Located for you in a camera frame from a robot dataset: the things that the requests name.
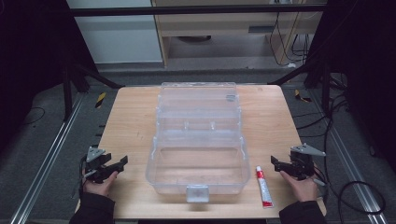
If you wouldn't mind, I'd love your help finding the black cable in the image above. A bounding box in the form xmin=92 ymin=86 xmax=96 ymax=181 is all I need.
xmin=292 ymin=74 xmax=387 ymax=224

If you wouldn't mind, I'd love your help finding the person's right hand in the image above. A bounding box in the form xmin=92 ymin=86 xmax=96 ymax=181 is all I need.
xmin=278 ymin=170 xmax=319 ymax=203

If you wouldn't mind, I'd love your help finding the black crossbar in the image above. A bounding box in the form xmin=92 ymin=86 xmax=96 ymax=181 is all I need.
xmin=69 ymin=4 xmax=326 ymax=17

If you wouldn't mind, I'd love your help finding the black metal stand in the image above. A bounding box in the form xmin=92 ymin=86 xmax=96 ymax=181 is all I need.
xmin=268 ymin=55 xmax=347 ymax=118
xmin=61 ymin=59 xmax=125 ymax=122

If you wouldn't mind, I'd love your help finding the white and red tube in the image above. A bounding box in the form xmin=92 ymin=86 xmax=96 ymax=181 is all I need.
xmin=255 ymin=165 xmax=275 ymax=209

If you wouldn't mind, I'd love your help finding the clear plastic storage box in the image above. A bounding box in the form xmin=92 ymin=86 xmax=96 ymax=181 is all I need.
xmin=145 ymin=81 xmax=251 ymax=203

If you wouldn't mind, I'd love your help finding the aluminium rail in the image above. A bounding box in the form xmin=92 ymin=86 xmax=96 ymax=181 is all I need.
xmin=306 ymin=88 xmax=390 ymax=224
xmin=8 ymin=92 xmax=86 ymax=224

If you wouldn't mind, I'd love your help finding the person's left hand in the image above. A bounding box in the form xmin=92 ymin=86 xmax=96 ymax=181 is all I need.
xmin=82 ymin=169 xmax=120 ymax=198

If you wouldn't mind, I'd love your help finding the wooden cabinet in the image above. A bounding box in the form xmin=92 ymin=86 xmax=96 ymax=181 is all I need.
xmin=151 ymin=0 xmax=325 ymax=67

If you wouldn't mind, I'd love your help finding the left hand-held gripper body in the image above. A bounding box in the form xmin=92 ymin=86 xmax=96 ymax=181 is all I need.
xmin=81 ymin=146 xmax=117 ymax=184

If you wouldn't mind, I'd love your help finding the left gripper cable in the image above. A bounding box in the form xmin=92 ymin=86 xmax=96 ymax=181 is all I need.
xmin=70 ymin=155 xmax=94 ymax=200

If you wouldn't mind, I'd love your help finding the bundle of black cables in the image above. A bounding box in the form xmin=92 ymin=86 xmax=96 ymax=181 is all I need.
xmin=269 ymin=12 xmax=312 ymax=67

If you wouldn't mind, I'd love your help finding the white cabinet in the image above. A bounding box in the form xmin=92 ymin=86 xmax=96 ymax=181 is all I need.
xmin=66 ymin=0 xmax=163 ymax=64

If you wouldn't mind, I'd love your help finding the yellow and black tape strip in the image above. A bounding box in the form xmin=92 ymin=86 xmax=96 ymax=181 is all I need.
xmin=294 ymin=89 xmax=313 ymax=104
xmin=94 ymin=91 xmax=107 ymax=109

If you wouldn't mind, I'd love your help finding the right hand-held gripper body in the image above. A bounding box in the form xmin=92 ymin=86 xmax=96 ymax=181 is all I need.
xmin=289 ymin=143 xmax=327 ymax=181

